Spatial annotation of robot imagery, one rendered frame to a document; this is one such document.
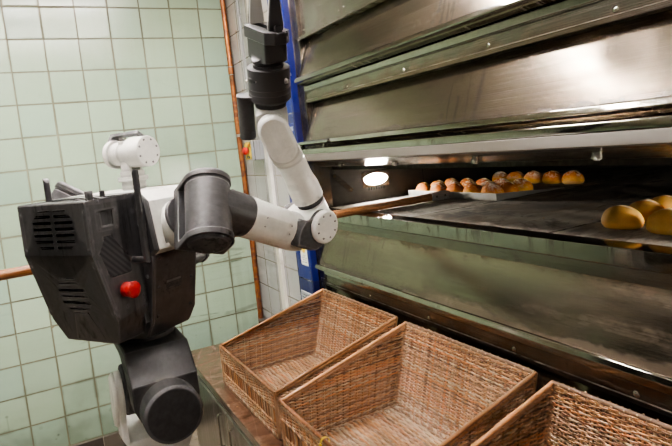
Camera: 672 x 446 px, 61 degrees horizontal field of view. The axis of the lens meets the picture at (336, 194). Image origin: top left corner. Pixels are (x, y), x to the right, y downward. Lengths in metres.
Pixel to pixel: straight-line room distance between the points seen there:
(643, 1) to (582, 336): 0.70
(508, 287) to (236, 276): 2.01
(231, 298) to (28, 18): 1.73
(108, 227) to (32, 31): 2.09
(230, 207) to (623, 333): 0.85
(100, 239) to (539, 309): 1.00
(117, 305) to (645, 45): 1.11
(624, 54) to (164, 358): 1.10
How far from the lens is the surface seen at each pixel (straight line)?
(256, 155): 2.90
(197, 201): 1.12
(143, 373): 1.24
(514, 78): 1.46
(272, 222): 1.21
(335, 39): 2.20
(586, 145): 1.12
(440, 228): 1.71
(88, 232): 1.12
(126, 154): 1.29
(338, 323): 2.31
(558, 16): 1.37
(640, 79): 1.23
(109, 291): 1.16
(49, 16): 3.17
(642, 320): 1.33
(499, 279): 1.59
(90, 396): 3.29
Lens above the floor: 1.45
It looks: 5 degrees down
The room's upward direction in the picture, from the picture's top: 6 degrees counter-clockwise
